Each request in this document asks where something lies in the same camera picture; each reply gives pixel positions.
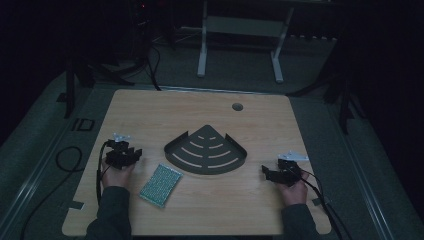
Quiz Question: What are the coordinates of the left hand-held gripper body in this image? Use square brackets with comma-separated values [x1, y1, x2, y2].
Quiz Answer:
[105, 132, 136, 171]

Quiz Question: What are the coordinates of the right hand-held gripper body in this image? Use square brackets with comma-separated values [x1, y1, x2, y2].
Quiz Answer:
[275, 150, 310, 188]

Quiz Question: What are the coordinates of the person's left hand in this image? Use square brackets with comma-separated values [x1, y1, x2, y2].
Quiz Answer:
[101, 160, 136, 192]

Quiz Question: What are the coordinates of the person's right hand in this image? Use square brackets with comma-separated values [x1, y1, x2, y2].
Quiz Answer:
[277, 169, 310, 207]

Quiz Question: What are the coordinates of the green dotted sponge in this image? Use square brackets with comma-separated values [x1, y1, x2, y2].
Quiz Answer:
[138, 162, 184, 209]

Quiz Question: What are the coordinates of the grey tape piece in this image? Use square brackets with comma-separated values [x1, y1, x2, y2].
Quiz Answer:
[67, 199, 85, 211]
[311, 196, 332, 207]

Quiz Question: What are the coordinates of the black tape rectangle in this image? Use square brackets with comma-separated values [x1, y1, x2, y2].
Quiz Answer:
[70, 117, 97, 133]

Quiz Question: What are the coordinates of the dark metal corner shelf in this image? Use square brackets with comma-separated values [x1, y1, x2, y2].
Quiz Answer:
[163, 124, 249, 176]

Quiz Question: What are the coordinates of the black metal stand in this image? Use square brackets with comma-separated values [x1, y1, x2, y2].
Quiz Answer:
[288, 71, 367, 136]
[63, 58, 136, 120]

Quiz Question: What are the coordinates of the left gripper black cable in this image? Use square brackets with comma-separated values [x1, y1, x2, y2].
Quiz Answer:
[95, 140, 112, 205]

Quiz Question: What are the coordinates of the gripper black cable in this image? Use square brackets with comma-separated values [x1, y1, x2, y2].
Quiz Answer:
[293, 168, 345, 240]
[95, 140, 112, 205]

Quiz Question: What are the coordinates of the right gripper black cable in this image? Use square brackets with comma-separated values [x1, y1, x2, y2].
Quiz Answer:
[293, 168, 345, 240]

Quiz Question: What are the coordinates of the black floor cable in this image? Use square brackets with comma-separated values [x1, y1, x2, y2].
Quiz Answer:
[19, 145, 84, 240]

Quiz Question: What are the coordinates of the grey metal floor rail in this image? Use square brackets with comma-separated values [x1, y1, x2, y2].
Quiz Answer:
[0, 123, 78, 234]
[333, 109, 399, 240]

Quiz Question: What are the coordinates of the white metal desk frame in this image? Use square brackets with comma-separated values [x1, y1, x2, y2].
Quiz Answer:
[196, 0, 296, 85]

